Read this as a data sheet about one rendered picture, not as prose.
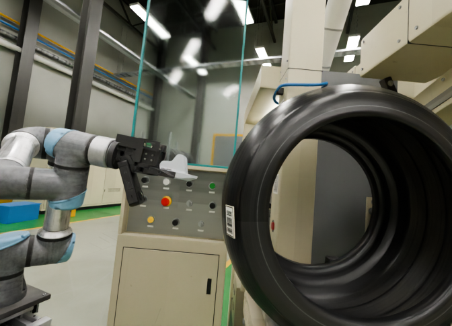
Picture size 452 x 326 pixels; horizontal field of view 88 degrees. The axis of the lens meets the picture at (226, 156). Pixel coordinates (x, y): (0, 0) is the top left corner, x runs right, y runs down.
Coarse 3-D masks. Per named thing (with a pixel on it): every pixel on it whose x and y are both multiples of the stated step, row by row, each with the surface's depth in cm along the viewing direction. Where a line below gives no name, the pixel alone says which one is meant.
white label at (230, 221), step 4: (228, 208) 47; (232, 208) 45; (228, 212) 47; (232, 212) 45; (228, 216) 47; (232, 216) 45; (228, 220) 47; (232, 220) 45; (228, 224) 47; (232, 224) 45; (228, 228) 47; (232, 228) 46; (228, 232) 47; (232, 232) 46; (232, 236) 46
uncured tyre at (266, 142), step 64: (256, 128) 51; (320, 128) 75; (384, 128) 66; (448, 128) 48; (256, 192) 46; (384, 192) 74; (448, 192) 58; (256, 256) 45; (384, 256) 70; (448, 256) 56; (320, 320) 44; (384, 320) 45; (448, 320) 45
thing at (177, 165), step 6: (180, 156) 56; (162, 162) 56; (168, 162) 56; (174, 162) 56; (180, 162) 56; (162, 168) 56; (168, 168) 56; (174, 168) 56; (180, 168) 56; (180, 174) 55; (186, 174) 56; (186, 180) 57
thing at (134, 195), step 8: (120, 168) 56; (128, 168) 56; (128, 176) 56; (136, 176) 59; (128, 184) 56; (136, 184) 57; (128, 192) 56; (136, 192) 56; (128, 200) 55; (136, 200) 56; (144, 200) 60
